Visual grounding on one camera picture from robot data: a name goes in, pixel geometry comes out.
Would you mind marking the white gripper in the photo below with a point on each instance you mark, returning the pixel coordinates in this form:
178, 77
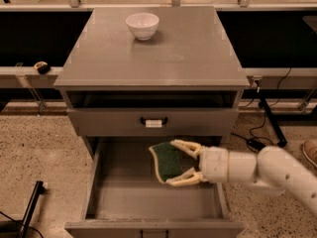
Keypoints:
213, 165

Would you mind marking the small black yellow device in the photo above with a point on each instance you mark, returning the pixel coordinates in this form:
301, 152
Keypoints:
42, 67

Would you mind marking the green yellow sponge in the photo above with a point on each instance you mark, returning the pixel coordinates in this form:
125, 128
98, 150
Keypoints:
166, 160

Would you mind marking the grey drawer cabinet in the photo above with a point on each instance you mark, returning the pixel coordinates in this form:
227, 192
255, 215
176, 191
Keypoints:
188, 63

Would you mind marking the black stand leg left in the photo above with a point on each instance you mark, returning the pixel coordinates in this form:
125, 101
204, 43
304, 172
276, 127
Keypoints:
37, 191

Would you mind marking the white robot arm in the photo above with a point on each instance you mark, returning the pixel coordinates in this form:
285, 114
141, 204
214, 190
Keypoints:
272, 170

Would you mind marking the closed grey top drawer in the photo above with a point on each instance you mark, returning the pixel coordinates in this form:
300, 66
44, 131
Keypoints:
119, 122

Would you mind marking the tan shoe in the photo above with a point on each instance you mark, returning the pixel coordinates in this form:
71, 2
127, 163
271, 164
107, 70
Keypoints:
310, 152

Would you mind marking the black power adapter with cable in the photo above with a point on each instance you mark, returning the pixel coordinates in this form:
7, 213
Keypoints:
255, 142

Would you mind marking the open grey middle drawer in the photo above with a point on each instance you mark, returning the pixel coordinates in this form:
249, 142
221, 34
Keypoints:
125, 200

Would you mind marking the black white drawer handle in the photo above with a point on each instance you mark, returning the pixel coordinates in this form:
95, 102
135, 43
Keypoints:
153, 123

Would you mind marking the white ceramic bowl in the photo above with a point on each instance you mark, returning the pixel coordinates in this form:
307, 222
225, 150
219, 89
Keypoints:
143, 25

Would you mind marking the black stand leg right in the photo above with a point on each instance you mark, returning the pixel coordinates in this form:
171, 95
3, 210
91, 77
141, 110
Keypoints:
281, 139

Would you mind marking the black stand leg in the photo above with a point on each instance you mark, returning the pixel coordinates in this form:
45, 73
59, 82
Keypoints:
37, 191
281, 139

